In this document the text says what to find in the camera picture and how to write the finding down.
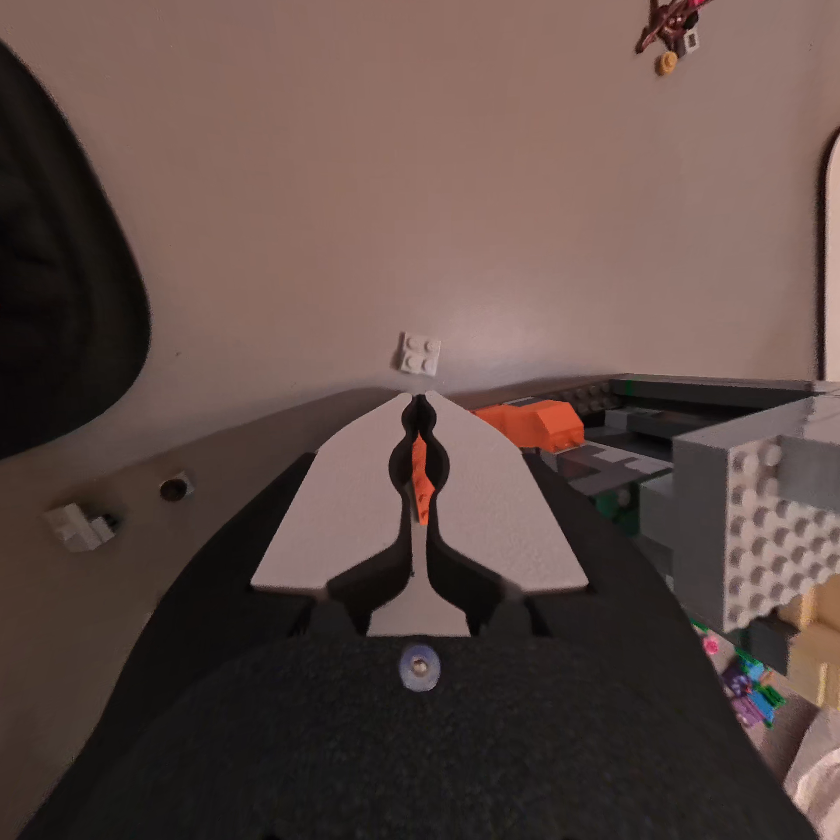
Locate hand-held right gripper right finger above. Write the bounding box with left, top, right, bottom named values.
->
left=423, top=390, right=589, bottom=636

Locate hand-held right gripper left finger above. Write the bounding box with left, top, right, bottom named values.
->
left=249, top=392, right=416, bottom=636

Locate pale grey studded toy plate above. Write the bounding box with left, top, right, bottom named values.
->
left=396, top=331, right=442, bottom=376

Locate grey desk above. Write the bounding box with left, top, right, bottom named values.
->
left=0, top=0, right=840, bottom=828

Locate toy brick building model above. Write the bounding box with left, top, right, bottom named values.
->
left=410, top=374, right=840, bottom=710

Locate heap of colourful toy pieces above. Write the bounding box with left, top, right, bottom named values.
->
left=696, top=620, right=788, bottom=729

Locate black quilted wrist pad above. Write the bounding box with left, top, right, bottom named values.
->
left=0, top=39, right=153, bottom=462

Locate white rounded board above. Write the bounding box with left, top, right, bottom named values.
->
left=817, top=128, right=840, bottom=382

